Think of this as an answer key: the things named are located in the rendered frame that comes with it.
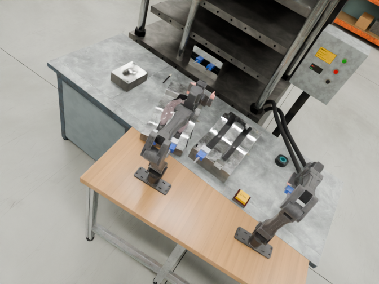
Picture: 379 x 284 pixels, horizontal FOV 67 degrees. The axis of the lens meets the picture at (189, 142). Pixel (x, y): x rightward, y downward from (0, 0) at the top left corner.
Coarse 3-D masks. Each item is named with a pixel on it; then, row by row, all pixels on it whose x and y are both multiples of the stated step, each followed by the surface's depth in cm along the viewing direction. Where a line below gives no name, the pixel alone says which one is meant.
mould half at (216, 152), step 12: (216, 132) 174; (228, 132) 174; (240, 132) 174; (252, 132) 176; (204, 144) 165; (216, 144) 168; (228, 144) 171; (240, 144) 172; (252, 144) 172; (192, 156) 165; (216, 156) 161; (240, 156) 167; (204, 168) 165; (216, 168) 159; (228, 168) 158
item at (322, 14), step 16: (144, 0) 216; (320, 0) 153; (336, 0) 206; (144, 16) 226; (320, 16) 218; (144, 32) 236; (304, 32) 166; (288, 48) 177; (304, 48) 236; (288, 64) 182; (272, 80) 192; (288, 80) 259; (256, 112) 212
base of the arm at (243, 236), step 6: (240, 228) 145; (240, 234) 143; (246, 234) 144; (252, 234) 140; (240, 240) 141; (246, 240) 142; (252, 240) 138; (258, 240) 136; (252, 246) 140; (258, 246) 139; (264, 246) 143; (270, 246) 144; (258, 252) 140; (264, 252) 140; (270, 252) 141
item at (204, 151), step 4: (200, 148) 159; (204, 148) 159; (208, 148) 160; (200, 152) 158; (204, 152) 158; (208, 152) 158; (196, 156) 158; (200, 156) 156; (204, 156) 157; (196, 160) 155; (200, 160) 158
